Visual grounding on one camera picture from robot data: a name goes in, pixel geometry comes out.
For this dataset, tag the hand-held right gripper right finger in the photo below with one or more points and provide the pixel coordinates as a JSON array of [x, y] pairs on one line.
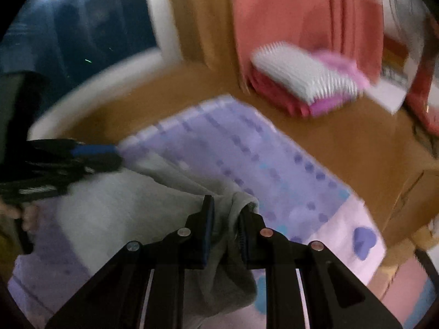
[[244, 240]]

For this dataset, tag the coral curtain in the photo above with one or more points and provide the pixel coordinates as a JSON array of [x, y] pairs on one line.
[[274, 17]]

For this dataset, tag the person's left hand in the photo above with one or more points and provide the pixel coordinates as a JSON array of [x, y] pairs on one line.
[[30, 217]]

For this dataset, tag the window with white frame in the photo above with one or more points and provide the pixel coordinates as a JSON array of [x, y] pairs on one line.
[[85, 24]]

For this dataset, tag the pink folded cloth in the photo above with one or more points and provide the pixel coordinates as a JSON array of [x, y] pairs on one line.
[[343, 65]]

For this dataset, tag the person's left forearm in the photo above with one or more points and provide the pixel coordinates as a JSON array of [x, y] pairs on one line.
[[7, 246]]

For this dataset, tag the standing fan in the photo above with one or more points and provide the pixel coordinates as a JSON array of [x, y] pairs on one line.
[[401, 3]]

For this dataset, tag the purple dotted bed sheet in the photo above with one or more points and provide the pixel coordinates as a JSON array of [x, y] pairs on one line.
[[240, 137]]

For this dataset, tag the stack of folded cloths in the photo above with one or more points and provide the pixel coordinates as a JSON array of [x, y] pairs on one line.
[[295, 68]]

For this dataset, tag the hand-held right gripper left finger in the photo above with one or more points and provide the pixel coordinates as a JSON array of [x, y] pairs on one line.
[[207, 233]]

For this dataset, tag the grey fleece cloth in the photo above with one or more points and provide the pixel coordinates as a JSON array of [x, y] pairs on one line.
[[137, 205]]

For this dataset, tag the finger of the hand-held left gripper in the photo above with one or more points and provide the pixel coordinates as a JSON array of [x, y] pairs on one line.
[[103, 165], [92, 150]]

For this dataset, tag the white paper sheet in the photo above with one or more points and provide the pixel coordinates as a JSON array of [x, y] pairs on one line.
[[387, 96]]

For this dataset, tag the red folded cloth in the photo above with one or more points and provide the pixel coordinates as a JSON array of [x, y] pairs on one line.
[[271, 89]]

